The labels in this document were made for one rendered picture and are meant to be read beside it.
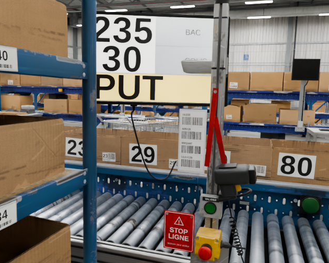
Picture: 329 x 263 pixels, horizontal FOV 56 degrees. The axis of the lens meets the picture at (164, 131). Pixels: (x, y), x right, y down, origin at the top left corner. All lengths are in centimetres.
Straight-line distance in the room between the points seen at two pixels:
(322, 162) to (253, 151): 31
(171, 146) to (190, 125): 67
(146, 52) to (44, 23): 55
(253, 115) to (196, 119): 489
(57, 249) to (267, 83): 565
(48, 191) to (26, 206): 5
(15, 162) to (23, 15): 22
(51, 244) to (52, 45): 34
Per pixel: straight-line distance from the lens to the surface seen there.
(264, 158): 155
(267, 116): 580
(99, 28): 108
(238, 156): 155
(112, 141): 172
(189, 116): 94
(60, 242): 62
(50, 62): 51
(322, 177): 159
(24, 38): 52
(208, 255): 94
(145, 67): 104
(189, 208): 151
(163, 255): 112
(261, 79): 606
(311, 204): 154
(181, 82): 104
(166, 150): 161
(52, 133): 57
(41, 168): 56
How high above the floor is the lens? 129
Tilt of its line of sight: 7 degrees down
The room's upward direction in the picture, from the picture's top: 1 degrees clockwise
